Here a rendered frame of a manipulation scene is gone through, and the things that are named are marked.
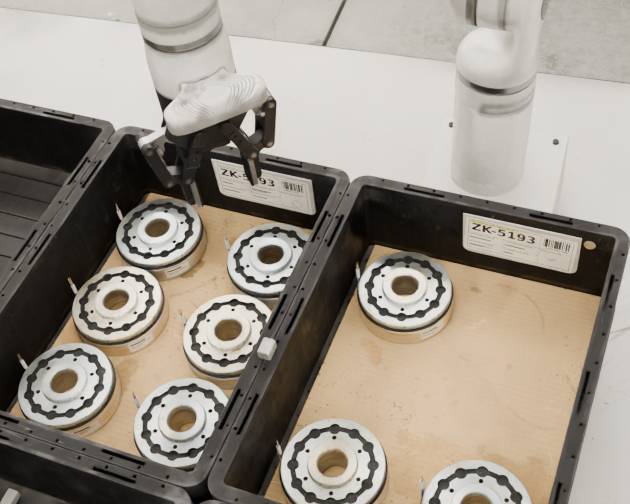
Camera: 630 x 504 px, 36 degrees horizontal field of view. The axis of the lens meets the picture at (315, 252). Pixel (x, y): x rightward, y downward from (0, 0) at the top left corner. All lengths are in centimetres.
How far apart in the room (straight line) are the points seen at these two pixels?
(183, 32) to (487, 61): 40
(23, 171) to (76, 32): 47
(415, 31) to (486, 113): 162
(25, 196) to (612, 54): 176
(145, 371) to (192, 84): 36
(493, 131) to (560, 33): 159
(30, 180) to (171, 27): 54
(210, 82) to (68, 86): 82
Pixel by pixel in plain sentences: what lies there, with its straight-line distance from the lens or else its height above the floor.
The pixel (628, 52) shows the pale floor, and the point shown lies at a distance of 269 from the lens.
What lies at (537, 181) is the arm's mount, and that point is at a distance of 126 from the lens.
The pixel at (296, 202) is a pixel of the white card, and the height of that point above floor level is 88.
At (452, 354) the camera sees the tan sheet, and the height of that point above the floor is 83.
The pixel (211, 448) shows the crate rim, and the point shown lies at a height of 93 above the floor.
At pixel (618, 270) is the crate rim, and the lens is 99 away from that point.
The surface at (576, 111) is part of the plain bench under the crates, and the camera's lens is 148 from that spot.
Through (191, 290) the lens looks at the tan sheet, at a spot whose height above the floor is 83.
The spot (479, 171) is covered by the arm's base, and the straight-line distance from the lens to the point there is 120.
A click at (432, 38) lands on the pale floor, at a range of 271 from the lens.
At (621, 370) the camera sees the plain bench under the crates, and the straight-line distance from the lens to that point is 120.
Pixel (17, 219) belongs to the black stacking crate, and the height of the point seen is 83.
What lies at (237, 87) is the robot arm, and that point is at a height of 117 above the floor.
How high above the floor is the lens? 171
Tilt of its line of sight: 51 degrees down
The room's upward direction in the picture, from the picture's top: 10 degrees counter-clockwise
